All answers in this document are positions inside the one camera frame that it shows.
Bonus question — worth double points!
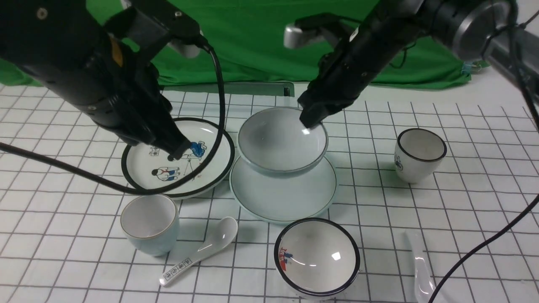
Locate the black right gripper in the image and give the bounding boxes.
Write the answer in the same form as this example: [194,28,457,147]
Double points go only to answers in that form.
[298,25,405,129]

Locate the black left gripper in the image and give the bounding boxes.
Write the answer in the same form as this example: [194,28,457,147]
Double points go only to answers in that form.
[55,55,191,160]

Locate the pale blue shallow bowl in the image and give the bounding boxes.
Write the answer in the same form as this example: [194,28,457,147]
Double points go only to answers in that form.
[237,107,329,177]

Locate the pale blue cup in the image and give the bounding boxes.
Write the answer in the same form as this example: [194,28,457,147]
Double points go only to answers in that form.
[120,194,179,257]

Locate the plain white ceramic spoon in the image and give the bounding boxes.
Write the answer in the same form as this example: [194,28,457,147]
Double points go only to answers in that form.
[404,229,435,303]

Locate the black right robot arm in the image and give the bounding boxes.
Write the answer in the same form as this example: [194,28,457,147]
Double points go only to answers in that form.
[284,0,538,128]

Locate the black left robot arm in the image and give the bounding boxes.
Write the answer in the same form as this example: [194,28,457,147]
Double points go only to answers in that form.
[0,0,200,159]

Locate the white plate with cartoon print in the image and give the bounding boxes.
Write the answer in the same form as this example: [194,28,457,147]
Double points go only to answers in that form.
[121,117,235,201]

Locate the pale blue plain plate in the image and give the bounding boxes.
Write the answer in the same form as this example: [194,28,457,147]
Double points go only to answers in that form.
[229,158,338,226]

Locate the green backdrop cloth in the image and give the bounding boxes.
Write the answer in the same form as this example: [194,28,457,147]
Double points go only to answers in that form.
[0,0,491,91]

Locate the white cup with black rim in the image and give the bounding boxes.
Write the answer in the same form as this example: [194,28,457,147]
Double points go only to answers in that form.
[393,128,447,183]

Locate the white bowl with black rim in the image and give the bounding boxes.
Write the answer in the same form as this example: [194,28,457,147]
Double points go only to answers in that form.
[273,218,361,300]

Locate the blue binder clip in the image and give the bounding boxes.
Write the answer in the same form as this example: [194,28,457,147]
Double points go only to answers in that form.
[461,61,483,75]

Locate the grey metal floor bracket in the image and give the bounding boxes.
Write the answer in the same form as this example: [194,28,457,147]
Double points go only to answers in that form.
[160,81,295,97]

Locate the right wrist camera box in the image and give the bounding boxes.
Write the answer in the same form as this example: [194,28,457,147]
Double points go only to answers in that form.
[283,12,362,49]

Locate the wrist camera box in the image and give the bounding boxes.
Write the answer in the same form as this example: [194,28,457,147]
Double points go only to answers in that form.
[283,12,362,49]
[104,0,203,58]

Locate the white spoon with printed handle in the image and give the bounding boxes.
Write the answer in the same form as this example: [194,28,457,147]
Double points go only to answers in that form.
[159,217,238,287]

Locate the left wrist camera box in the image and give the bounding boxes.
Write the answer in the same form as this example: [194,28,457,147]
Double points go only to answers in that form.
[104,0,203,58]

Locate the black left camera cable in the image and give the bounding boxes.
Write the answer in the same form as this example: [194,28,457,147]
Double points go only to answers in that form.
[0,36,227,197]

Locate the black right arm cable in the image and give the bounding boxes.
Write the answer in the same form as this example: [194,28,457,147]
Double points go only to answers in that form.
[427,0,539,303]

